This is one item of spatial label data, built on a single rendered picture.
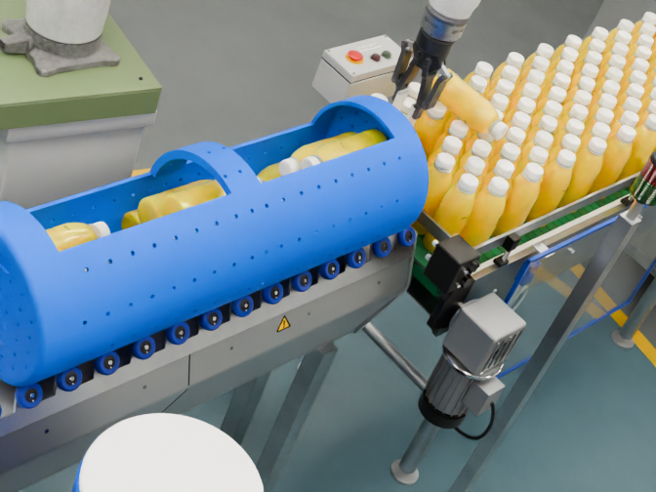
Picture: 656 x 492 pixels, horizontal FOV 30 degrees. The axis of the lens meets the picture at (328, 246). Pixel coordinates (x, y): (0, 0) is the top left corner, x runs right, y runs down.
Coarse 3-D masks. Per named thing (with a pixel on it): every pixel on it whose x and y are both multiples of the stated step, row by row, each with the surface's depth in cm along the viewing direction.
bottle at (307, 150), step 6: (348, 132) 244; (354, 132) 244; (330, 138) 241; (336, 138) 241; (306, 144) 237; (312, 144) 237; (318, 144) 237; (300, 150) 235; (306, 150) 235; (312, 150) 235; (294, 156) 235; (300, 156) 234; (306, 156) 234; (300, 162) 234; (300, 168) 234
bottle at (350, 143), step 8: (352, 136) 235; (360, 136) 235; (368, 136) 236; (376, 136) 237; (384, 136) 238; (328, 144) 230; (336, 144) 230; (344, 144) 231; (352, 144) 232; (360, 144) 233; (368, 144) 234; (320, 152) 229; (328, 152) 229; (336, 152) 229; (344, 152) 230; (320, 160) 228
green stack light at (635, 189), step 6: (636, 180) 251; (642, 180) 249; (636, 186) 251; (642, 186) 249; (648, 186) 249; (654, 186) 248; (636, 192) 251; (642, 192) 250; (648, 192) 249; (654, 192) 249; (636, 198) 251; (642, 198) 250; (648, 198) 250; (654, 198) 250; (648, 204) 251; (654, 204) 252
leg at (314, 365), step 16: (320, 352) 269; (304, 368) 274; (320, 368) 272; (304, 384) 276; (320, 384) 278; (288, 400) 282; (304, 400) 278; (288, 416) 284; (304, 416) 285; (272, 432) 290; (288, 432) 286; (272, 448) 292; (288, 448) 292; (272, 464) 294; (272, 480) 300
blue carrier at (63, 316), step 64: (320, 128) 248; (384, 128) 239; (128, 192) 218; (256, 192) 207; (320, 192) 216; (384, 192) 227; (0, 256) 182; (64, 256) 182; (128, 256) 189; (192, 256) 197; (256, 256) 207; (320, 256) 222; (0, 320) 187; (64, 320) 182; (128, 320) 191
